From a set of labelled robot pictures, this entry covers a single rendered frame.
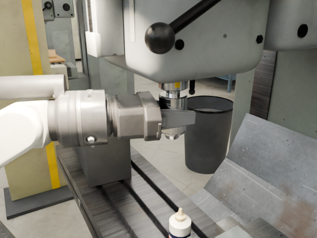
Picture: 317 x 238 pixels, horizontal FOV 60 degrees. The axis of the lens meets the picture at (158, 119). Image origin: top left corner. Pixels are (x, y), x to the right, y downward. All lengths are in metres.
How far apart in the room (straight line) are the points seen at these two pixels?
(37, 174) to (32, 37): 1.04
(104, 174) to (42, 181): 1.70
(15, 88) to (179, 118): 0.24
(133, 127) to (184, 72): 0.13
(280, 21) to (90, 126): 0.30
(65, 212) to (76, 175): 1.45
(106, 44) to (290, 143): 0.54
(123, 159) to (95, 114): 0.37
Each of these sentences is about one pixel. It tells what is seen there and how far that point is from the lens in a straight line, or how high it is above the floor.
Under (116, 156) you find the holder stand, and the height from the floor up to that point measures 1.04.
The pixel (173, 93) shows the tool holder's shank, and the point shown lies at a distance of 0.44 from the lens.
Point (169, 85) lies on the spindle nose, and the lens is 0.42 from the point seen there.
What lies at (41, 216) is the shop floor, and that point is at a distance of 2.30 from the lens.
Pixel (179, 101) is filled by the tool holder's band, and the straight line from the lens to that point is 0.43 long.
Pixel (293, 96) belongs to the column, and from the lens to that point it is 0.75.
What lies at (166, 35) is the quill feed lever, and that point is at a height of 1.37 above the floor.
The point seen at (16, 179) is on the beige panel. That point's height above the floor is 0.21.
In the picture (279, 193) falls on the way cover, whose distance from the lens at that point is 0.75.
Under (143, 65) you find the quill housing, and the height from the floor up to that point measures 1.33.
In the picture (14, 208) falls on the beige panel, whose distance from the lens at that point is 2.41.
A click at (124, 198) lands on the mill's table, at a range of 0.72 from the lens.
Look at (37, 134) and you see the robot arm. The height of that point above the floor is 1.24.
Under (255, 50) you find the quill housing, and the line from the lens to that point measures 0.41.
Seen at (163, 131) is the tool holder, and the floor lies 1.21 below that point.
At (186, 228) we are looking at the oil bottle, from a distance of 0.52.
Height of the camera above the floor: 1.39
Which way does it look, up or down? 21 degrees down
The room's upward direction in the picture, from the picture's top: straight up
